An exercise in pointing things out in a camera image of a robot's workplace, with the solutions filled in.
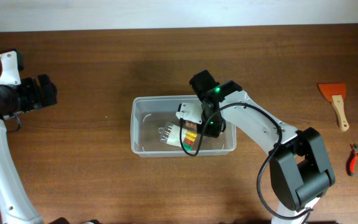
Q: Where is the copper socket bit rail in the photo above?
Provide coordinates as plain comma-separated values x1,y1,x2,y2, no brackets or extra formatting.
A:
185,121,198,129

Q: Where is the clear plastic container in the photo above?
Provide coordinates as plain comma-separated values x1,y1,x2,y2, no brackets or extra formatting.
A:
131,95,237,157

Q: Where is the orange scraper with wooden handle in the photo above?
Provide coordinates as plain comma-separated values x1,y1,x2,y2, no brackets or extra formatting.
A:
318,83,349,132

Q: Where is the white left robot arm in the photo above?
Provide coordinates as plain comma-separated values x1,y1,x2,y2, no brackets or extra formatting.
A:
0,75,57,223

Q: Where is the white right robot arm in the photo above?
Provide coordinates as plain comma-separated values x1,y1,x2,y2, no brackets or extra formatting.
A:
189,70,335,223

